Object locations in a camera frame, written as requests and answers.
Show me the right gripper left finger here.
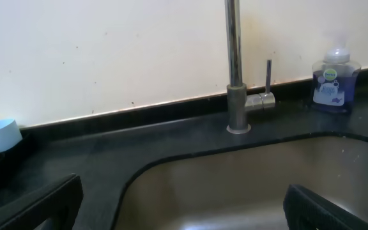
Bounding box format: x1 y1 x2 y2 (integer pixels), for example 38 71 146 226
0 173 84 230

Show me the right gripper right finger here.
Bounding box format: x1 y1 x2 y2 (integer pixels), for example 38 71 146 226
282 183 368 230

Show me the black tray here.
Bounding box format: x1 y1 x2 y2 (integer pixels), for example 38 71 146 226
0 132 34 211

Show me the blue cup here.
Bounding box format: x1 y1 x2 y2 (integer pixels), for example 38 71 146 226
0 118 24 155

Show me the steel sink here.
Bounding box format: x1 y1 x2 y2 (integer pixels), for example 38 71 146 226
112 132 368 230

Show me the blue soap bottle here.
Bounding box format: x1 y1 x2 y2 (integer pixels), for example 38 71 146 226
310 47 362 114

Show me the steel tap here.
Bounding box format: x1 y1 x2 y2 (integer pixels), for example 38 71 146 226
224 0 277 135

